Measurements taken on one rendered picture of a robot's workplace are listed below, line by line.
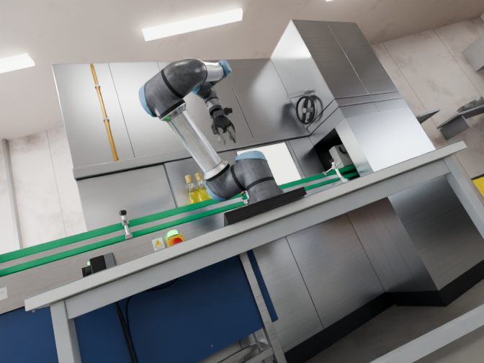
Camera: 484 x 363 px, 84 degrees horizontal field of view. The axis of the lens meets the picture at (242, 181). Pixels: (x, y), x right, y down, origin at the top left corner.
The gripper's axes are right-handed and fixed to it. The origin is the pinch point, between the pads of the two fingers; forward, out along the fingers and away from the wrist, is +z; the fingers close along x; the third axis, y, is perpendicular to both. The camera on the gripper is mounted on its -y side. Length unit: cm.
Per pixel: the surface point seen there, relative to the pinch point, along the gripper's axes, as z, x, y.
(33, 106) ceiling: -224, 123, 250
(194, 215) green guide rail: 27.6, 24.3, 16.2
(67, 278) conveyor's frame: 38, 78, 14
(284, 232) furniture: 51, 7, -27
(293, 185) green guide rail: 24, -43, 26
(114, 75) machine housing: -84, 38, 45
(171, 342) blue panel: 74, 49, 16
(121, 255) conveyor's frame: 36, 58, 14
